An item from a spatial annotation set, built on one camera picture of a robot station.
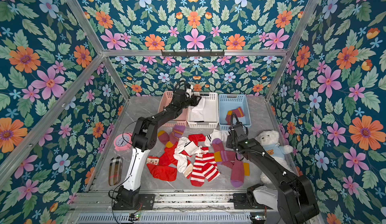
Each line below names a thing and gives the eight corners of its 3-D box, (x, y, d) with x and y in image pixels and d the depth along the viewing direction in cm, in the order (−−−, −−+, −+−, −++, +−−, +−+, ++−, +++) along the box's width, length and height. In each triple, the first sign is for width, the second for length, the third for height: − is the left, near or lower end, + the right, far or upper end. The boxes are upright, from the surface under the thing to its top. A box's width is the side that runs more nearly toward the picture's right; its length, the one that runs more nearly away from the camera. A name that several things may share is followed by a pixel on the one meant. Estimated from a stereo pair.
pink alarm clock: (113, 151, 94) (110, 148, 91) (119, 135, 101) (117, 132, 98) (129, 150, 94) (127, 148, 91) (134, 135, 101) (132, 132, 97)
